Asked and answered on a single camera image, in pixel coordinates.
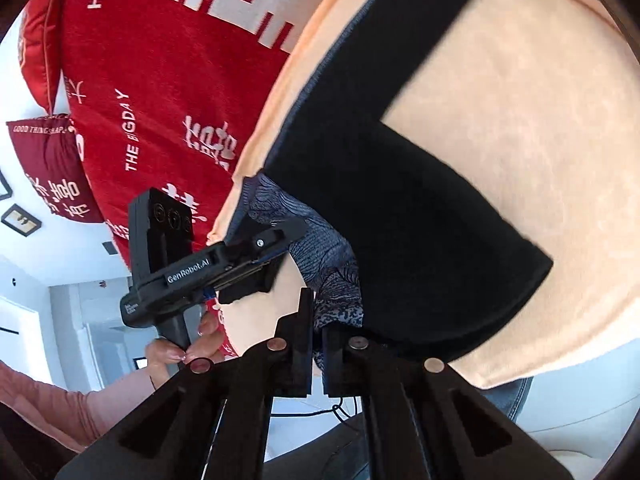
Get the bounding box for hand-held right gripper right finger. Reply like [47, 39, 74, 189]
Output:
[322, 329, 577, 480]

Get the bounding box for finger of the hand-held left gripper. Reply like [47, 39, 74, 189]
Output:
[218, 259, 282, 307]
[224, 217, 309, 262]

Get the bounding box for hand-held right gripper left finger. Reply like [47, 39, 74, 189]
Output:
[55, 287, 315, 480]

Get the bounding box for black pants blue patterned waistband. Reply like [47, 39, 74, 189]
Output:
[227, 0, 554, 364]

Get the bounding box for person's left forearm pink sleeve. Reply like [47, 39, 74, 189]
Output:
[0, 360, 162, 456]

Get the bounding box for person's left hand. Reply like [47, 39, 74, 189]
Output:
[145, 310, 227, 391]

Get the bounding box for red cushion white lettering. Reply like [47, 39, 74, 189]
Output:
[6, 117, 107, 224]

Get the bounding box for person's blue jeans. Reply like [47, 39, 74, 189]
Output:
[477, 376, 535, 423]

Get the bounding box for red blanket white print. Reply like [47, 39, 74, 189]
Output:
[59, 0, 352, 358]

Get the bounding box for red piped cushion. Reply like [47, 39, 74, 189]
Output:
[17, 0, 69, 116]

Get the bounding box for peach blanket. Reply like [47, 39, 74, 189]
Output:
[206, 0, 640, 392]

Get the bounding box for black cable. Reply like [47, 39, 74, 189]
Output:
[269, 394, 362, 423]

